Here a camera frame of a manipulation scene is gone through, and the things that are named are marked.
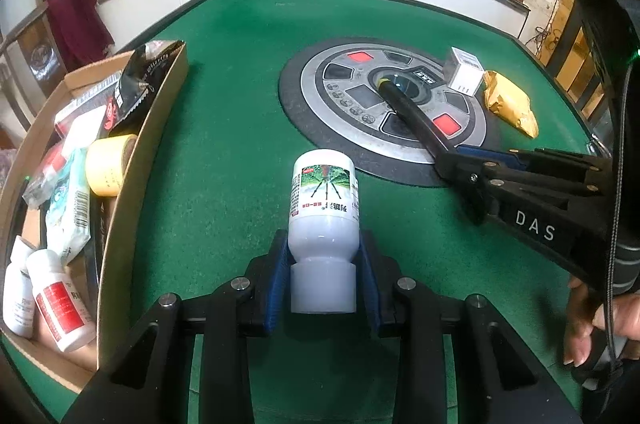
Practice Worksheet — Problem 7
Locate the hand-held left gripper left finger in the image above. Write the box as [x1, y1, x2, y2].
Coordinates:
[60, 229, 291, 424]

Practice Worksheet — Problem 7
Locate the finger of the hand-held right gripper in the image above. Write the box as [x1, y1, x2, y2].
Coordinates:
[456, 144, 615, 180]
[432, 148, 616, 235]

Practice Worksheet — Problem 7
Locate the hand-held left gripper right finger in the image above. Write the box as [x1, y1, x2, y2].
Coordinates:
[357, 229, 586, 424]

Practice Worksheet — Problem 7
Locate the white bottle green label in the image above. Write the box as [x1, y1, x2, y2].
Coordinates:
[287, 149, 362, 316]

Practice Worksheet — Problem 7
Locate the black tube yellow tip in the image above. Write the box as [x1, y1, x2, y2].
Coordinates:
[376, 76, 451, 160]

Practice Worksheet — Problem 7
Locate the cardboard box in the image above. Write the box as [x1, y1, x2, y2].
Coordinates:
[0, 39, 190, 395]

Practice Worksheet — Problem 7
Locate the long black box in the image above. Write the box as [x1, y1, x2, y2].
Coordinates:
[82, 199, 108, 285]

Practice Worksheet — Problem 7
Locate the yellow tape roll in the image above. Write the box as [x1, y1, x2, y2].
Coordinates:
[85, 133, 138, 197]

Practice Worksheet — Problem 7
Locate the light blue wipes packet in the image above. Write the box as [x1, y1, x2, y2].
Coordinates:
[45, 147, 93, 267]

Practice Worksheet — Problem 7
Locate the black red snack packet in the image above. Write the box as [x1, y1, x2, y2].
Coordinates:
[97, 42, 183, 140]

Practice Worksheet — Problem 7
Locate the person's right hand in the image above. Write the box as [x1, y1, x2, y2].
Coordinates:
[562, 277, 640, 367]

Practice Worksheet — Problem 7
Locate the wooden chair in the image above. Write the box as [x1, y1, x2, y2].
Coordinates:
[542, 0, 608, 140]

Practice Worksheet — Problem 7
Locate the gold foil packet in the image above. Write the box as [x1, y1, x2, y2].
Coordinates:
[481, 70, 540, 140]

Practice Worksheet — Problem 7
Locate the small white box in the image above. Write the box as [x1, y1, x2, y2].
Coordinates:
[446, 46, 485, 96]

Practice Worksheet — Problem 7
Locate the round grey table panel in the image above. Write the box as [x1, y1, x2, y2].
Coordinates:
[278, 35, 488, 188]

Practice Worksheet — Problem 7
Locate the white bottle red label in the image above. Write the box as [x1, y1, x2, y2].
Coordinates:
[1, 234, 38, 339]
[26, 248, 97, 353]

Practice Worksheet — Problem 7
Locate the clear plastic packet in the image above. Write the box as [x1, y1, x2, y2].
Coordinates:
[21, 144, 68, 210]

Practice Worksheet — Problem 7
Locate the grey barcode box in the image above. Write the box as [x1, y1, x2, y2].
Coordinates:
[54, 84, 123, 125]

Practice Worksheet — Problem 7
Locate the maroon cloth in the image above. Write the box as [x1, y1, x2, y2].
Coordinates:
[46, 0, 116, 72]

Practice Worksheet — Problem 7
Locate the black braided cable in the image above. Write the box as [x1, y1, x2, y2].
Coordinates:
[602, 59, 638, 385]

